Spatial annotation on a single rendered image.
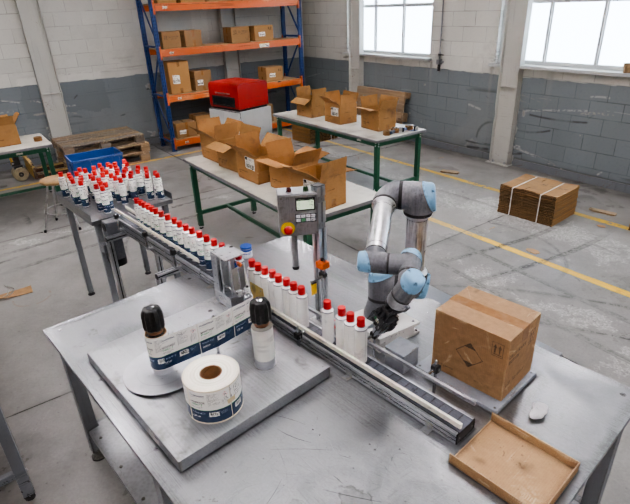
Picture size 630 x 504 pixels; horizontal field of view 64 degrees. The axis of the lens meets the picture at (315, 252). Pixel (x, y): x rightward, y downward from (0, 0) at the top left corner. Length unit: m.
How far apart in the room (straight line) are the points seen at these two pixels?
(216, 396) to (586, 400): 1.34
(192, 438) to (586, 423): 1.36
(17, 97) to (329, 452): 8.15
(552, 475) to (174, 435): 1.22
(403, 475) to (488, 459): 0.29
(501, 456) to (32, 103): 8.50
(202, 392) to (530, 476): 1.08
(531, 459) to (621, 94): 5.61
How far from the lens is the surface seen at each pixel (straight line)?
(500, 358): 1.92
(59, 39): 9.30
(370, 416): 1.92
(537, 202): 5.80
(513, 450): 1.90
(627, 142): 7.04
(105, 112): 9.51
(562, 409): 2.10
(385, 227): 1.87
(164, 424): 1.93
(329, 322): 2.10
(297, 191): 2.12
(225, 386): 1.79
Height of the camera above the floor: 2.17
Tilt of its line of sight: 26 degrees down
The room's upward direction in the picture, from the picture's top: 2 degrees counter-clockwise
